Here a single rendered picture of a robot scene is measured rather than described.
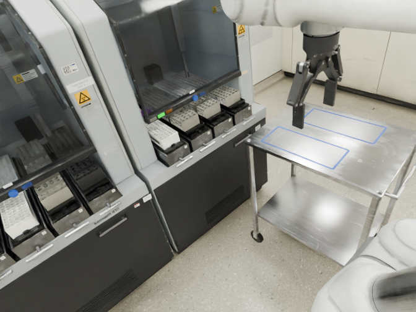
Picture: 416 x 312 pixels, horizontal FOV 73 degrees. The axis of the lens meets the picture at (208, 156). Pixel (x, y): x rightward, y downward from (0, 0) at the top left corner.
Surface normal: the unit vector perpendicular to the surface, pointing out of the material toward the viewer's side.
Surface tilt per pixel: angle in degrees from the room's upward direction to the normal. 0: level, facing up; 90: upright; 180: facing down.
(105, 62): 90
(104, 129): 90
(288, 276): 0
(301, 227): 0
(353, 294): 42
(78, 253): 90
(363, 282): 29
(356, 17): 107
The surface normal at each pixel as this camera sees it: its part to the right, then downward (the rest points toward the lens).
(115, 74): 0.63, 0.40
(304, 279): -0.16, -0.76
